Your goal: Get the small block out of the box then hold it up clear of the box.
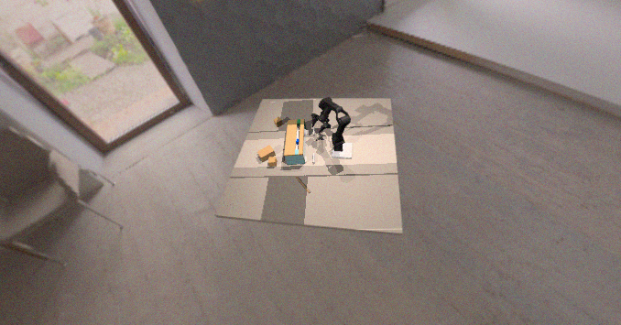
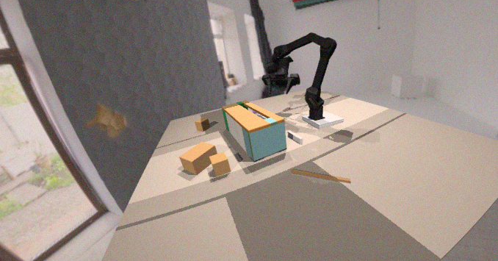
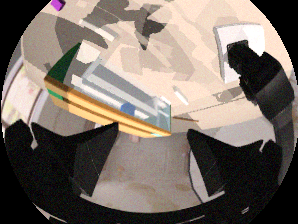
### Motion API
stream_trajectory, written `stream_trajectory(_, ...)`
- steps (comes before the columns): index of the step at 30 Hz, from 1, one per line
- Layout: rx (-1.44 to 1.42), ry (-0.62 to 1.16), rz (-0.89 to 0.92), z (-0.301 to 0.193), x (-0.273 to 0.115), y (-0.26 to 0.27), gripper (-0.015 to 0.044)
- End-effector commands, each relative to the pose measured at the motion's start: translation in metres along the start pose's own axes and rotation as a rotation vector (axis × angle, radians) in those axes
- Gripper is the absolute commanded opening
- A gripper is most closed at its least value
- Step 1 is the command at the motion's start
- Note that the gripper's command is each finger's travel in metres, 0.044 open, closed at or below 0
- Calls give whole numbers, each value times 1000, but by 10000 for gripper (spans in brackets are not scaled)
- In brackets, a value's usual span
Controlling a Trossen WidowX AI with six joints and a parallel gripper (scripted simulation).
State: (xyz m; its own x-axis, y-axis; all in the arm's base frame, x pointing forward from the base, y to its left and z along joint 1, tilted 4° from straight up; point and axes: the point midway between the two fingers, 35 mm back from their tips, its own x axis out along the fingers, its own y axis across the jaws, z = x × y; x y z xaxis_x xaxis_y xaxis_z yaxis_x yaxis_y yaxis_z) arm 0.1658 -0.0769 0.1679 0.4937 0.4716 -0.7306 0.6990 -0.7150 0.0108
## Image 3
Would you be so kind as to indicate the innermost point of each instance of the small purple block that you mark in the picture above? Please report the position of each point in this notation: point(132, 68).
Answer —
point(58, 4)

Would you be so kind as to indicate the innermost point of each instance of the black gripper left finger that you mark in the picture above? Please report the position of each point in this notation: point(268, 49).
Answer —
point(83, 155)

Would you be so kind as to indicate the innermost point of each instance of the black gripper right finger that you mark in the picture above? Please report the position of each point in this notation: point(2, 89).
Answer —
point(217, 160)

